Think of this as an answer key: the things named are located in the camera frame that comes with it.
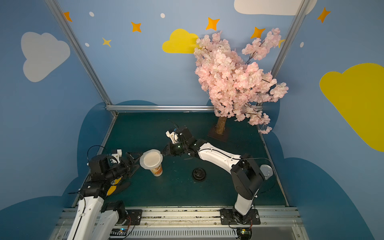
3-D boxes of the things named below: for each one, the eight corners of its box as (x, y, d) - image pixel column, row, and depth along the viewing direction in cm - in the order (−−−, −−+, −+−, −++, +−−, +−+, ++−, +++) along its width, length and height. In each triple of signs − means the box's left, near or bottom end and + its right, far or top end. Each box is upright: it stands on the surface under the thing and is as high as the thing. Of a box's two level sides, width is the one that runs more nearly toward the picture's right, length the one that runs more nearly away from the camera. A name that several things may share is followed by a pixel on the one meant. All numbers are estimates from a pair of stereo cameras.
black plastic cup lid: (192, 181, 88) (192, 180, 86) (192, 169, 93) (192, 167, 91) (205, 181, 88) (205, 180, 86) (204, 169, 93) (204, 167, 91)
